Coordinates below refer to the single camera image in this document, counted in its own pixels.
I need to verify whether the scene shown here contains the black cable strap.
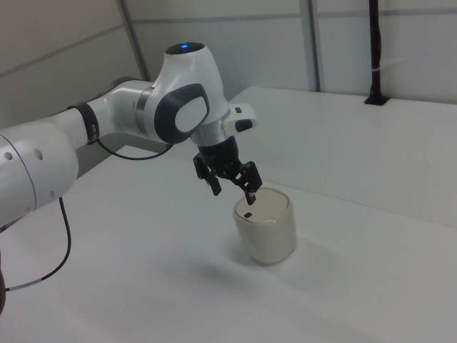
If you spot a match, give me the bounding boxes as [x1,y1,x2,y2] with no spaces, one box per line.
[67,101,101,145]

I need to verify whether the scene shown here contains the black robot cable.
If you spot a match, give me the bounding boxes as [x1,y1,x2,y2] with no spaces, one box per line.
[0,138,175,293]

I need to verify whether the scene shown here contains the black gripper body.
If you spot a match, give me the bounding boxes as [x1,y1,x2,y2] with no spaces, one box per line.
[195,136,241,180]

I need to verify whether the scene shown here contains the black pole with clamp base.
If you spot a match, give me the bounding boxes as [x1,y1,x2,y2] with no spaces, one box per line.
[363,0,390,107]

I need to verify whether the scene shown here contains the small cream trash can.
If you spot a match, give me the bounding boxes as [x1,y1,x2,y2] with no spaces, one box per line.
[233,188,297,267]

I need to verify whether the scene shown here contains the grey partition post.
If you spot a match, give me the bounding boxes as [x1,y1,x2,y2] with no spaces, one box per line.
[116,0,151,84]
[306,0,321,92]

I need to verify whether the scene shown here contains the cream trash can lid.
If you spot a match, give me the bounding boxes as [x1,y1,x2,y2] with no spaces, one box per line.
[235,188,289,227]

